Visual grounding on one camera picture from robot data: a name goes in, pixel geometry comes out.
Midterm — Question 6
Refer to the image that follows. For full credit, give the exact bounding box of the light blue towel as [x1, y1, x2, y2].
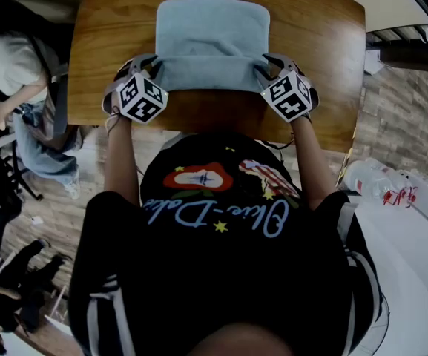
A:
[155, 0, 272, 94]

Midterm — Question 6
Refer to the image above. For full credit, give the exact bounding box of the black metal bed frame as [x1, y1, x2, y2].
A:
[365, 24, 428, 76]

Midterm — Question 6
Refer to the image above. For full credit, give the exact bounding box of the wooden table with black legs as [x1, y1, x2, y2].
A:
[67, 0, 366, 154]

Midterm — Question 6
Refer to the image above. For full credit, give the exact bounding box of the person's left forearm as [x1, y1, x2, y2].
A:
[104, 116, 140, 207]

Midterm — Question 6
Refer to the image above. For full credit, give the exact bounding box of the yellow black striped tape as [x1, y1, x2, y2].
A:
[335, 124, 358, 188]

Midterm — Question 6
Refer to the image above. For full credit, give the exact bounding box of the black standing fan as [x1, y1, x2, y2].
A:
[361, 291, 392, 356]

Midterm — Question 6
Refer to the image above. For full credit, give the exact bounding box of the brown shoulder bag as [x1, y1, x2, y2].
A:
[35, 42, 70, 144]

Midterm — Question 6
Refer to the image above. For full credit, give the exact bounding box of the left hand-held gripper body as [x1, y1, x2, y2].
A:
[101, 59, 170, 126]

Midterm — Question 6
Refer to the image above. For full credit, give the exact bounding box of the small white box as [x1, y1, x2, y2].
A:
[363, 49, 382, 76]

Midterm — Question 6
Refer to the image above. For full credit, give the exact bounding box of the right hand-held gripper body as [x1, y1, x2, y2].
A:
[259, 62, 321, 125]

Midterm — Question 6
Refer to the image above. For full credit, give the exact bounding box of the white table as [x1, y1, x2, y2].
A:
[341, 194, 428, 356]

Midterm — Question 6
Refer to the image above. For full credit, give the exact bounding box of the person's right forearm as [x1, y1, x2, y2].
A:
[291, 116, 339, 209]

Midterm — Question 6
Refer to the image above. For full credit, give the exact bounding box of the wrapped pack of water bottles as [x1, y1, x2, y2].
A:
[343, 157, 418, 205]

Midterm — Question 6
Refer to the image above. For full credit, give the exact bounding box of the person's black printed shirt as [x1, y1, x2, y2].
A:
[68, 131, 387, 356]

